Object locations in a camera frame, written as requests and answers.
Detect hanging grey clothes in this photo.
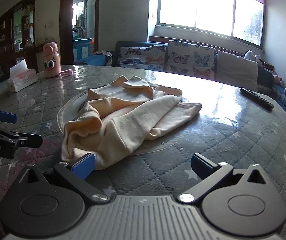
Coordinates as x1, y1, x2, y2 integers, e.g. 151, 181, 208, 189
76, 12, 87, 34

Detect white tissue pack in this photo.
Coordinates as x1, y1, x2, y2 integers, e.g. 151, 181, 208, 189
7, 59, 38, 93

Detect tall butterfly print cushion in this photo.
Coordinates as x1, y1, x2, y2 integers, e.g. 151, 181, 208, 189
163, 40, 217, 80

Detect blue blanket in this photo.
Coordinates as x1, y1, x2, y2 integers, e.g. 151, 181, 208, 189
74, 51, 114, 67

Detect pink cartoon water bottle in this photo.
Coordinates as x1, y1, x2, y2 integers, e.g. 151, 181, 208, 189
42, 42, 61, 78

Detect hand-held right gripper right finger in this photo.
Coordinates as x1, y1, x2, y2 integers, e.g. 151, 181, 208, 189
178, 152, 273, 204

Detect dark wooden door frame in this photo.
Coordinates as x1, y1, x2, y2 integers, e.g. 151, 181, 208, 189
60, 0, 101, 65

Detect blue storage cabinet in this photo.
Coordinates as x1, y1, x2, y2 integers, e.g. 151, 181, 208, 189
73, 39, 95, 63

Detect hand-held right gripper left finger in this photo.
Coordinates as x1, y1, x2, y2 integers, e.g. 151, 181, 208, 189
15, 152, 110, 204

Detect white plush toy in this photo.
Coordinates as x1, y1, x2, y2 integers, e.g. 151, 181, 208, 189
244, 50, 266, 68

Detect cream knit garment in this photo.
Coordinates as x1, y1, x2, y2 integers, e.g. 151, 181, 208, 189
61, 75, 202, 171

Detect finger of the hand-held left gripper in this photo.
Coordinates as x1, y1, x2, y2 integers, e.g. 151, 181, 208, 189
0, 120, 43, 148
0, 104, 18, 124

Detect large window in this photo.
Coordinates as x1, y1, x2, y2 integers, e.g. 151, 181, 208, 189
158, 0, 267, 47

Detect plain beige cushion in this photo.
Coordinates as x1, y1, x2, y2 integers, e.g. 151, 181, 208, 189
215, 50, 259, 92

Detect round built-in induction cooktop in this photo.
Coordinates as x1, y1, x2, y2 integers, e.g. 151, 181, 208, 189
57, 86, 201, 155

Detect wide butterfly print cushion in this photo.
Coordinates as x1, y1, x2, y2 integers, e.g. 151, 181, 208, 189
118, 45, 167, 72

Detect dark wooden display cabinet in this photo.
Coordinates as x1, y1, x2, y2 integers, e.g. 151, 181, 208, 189
0, 0, 43, 68

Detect black remote control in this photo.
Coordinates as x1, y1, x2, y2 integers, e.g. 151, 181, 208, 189
240, 87, 275, 111

